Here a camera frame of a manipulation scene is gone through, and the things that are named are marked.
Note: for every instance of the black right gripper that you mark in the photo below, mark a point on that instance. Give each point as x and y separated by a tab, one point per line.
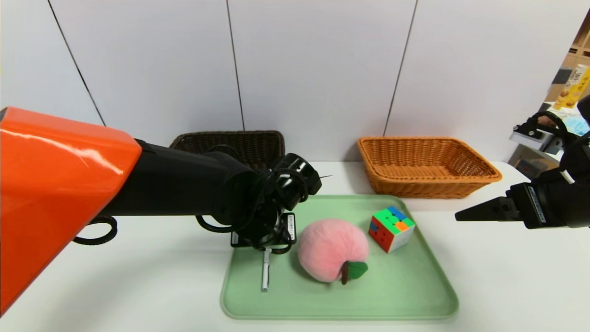
531	206

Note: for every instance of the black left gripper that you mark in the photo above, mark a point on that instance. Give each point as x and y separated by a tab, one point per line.
289	229

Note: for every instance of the pink plush peach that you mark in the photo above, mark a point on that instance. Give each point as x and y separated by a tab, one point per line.
329	249

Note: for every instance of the white pen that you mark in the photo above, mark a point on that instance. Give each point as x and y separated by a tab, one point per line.
265	276

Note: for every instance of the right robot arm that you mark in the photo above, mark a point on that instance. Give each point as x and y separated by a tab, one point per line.
576	198

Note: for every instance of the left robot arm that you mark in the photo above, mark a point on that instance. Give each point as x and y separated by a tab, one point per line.
175	184

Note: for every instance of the orange wicker basket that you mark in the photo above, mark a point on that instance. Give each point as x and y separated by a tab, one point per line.
415	186

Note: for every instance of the dark brown wicker basket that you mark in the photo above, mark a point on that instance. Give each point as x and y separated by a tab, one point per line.
258	147

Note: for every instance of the multicoloured puzzle cube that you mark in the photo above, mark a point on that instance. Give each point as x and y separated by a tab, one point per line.
391	221

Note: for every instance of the brown rounded item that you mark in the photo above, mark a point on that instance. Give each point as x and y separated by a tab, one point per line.
546	121

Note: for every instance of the light green plastic tray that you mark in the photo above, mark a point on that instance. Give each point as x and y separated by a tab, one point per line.
405	295

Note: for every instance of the yellow snack box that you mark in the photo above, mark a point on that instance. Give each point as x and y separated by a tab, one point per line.
574	87

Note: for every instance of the wooden shelf unit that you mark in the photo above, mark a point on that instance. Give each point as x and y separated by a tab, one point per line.
581	41

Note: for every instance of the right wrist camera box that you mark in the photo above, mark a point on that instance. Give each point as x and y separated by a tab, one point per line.
534	137

